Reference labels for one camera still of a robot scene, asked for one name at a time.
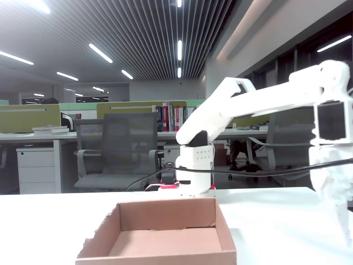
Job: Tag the grey mesh office chair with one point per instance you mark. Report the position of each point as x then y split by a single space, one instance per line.
124 138
289 129

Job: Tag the brown cardboard box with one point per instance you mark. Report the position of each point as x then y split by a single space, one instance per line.
165 243

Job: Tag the red upright book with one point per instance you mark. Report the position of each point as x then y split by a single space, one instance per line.
165 116

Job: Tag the white office desk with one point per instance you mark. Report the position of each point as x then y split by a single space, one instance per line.
242 133
27 136

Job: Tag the person with black hair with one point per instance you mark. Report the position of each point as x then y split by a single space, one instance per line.
51 101

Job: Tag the light green desk partition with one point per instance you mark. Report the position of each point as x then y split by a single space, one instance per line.
80 107

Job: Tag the small white cabinet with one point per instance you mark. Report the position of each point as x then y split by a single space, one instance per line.
171 153

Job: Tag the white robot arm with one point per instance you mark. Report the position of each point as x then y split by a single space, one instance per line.
248 102

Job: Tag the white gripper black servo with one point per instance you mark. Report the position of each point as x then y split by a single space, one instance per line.
329 176

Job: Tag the blue upright book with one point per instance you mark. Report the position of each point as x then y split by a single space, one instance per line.
160 118

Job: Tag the flat blue book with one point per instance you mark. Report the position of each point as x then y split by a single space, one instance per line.
260 127

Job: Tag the seated person dark trousers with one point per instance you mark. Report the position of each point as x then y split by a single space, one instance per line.
237 151

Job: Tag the stack of flat books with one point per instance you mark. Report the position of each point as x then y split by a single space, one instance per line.
51 129

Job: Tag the ceiling light strip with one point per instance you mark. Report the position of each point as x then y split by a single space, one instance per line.
179 72
179 2
179 50
334 43
127 74
100 53
67 76
16 58

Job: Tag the red black table clamp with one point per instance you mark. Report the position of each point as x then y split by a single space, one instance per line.
168 176
213 187

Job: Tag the white drawer cabinet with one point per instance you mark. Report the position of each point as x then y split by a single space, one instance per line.
36 171

